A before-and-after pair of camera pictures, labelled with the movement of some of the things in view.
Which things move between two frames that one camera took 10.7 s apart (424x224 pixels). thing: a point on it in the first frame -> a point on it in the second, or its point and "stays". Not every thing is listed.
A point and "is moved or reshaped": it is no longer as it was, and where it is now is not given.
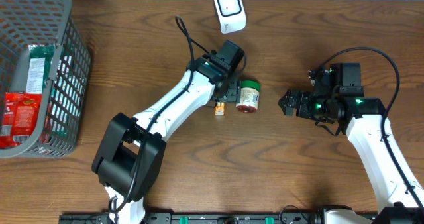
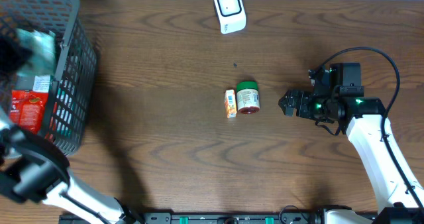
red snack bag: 20,113 is moved or reshaped
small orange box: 219,109 -> 230,103
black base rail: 197,218 stays
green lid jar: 249,96 stays
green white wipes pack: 40,60 is moved or reshaped
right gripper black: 305,97 stays
